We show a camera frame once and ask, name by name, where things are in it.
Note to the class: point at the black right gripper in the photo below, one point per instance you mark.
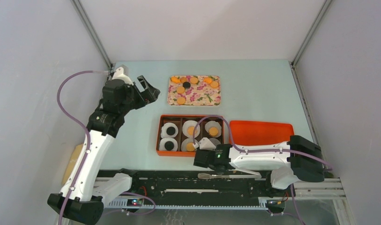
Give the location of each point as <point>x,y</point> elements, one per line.
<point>213,151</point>

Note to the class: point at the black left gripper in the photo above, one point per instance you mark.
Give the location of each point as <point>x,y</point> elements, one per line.
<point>149,95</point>

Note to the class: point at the metal tongs white handle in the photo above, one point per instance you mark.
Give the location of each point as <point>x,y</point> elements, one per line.
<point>249,175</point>

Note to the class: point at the round yellow biscuit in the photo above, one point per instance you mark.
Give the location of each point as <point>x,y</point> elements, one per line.
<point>214,84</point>
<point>191,131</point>
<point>181,100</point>
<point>194,80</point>
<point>189,147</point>
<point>213,131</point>
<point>180,90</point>

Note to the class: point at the black sandwich cookie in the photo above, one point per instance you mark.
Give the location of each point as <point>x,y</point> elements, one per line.
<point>169,146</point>
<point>171,131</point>
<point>186,85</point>

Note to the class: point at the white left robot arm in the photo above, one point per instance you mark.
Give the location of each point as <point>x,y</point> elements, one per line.
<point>78,199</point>

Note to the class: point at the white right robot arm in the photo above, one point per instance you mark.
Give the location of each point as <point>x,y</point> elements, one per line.
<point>295,160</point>

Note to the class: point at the white paper cup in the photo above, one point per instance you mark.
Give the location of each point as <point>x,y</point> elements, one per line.
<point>213,124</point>
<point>165,126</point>
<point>188,140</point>
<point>214,141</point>
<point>189,123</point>
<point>163,140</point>

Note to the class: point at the orange fish cookie left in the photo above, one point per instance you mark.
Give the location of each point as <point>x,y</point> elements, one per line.
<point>175,79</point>

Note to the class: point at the orange fish cookie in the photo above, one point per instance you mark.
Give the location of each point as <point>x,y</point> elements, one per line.
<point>207,80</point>
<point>175,79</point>

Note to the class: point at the orange box lid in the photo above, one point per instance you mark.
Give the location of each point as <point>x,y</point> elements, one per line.
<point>250,133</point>

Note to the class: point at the round yellow biscuit bottom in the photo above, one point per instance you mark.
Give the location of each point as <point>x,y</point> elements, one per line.
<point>181,100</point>

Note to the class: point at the black sandwich cookie on tray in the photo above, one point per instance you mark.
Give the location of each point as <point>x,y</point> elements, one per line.
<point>186,85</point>

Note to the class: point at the orange cookie box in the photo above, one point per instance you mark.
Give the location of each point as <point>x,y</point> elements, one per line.
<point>179,121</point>

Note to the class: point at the round yellow biscuit top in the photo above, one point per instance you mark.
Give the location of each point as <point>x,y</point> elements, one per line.
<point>194,80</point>

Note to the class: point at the floral serving tray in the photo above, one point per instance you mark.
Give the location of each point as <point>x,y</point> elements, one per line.
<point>201,94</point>

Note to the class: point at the orange fish cookie right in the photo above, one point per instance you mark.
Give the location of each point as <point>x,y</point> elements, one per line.
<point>207,80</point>

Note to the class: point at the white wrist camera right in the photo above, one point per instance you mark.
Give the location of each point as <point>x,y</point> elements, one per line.
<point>204,144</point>

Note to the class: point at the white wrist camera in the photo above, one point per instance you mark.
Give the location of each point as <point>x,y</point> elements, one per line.
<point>121,73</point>
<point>204,144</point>

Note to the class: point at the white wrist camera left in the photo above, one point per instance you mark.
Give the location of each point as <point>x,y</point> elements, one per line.
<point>121,73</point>

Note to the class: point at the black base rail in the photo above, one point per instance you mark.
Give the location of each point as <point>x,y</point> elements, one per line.
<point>183,190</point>

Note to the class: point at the aluminium frame post left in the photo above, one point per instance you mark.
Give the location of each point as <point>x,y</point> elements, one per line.
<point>79,8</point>

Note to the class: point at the aluminium frame post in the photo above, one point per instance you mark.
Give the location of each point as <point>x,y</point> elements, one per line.
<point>312,30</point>
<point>79,8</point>

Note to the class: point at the aluminium frame post right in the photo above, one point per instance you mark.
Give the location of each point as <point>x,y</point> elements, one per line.
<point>312,30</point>

